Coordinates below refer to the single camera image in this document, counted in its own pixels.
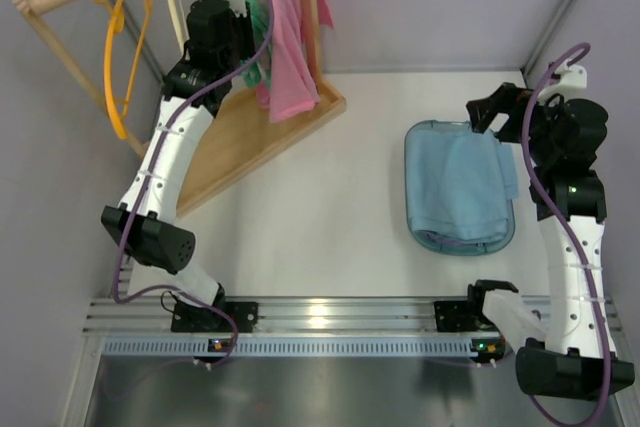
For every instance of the aluminium mounting rail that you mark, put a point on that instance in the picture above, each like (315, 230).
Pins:
(282, 315)

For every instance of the cream plastic hanger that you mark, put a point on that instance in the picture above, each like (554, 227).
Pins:
(177, 16)

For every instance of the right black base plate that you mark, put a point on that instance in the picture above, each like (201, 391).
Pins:
(455, 316)

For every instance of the blue plastic tray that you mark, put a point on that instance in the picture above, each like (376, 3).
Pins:
(457, 187)

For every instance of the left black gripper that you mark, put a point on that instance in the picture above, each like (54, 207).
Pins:
(247, 27)

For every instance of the pink garment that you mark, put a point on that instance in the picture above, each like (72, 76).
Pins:
(292, 91)

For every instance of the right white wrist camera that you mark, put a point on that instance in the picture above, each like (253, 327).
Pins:
(567, 81)

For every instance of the wooden clothes rack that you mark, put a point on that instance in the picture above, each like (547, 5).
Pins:
(241, 137)

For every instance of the perforated grey cable duct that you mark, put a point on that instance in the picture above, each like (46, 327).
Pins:
(305, 347)

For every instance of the light blue folded cloth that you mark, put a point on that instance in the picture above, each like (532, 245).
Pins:
(457, 182)

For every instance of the green tie-dye trousers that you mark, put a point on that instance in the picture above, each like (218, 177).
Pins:
(258, 75)

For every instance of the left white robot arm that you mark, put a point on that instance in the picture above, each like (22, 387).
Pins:
(143, 223)

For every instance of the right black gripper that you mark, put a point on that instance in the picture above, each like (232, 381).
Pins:
(507, 114)

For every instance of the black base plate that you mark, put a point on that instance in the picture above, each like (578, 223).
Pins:
(190, 319)
(455, 316)

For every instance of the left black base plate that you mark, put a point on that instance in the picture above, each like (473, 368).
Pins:
(190, 319)

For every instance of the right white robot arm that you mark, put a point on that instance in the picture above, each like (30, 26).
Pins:
(563, 358)

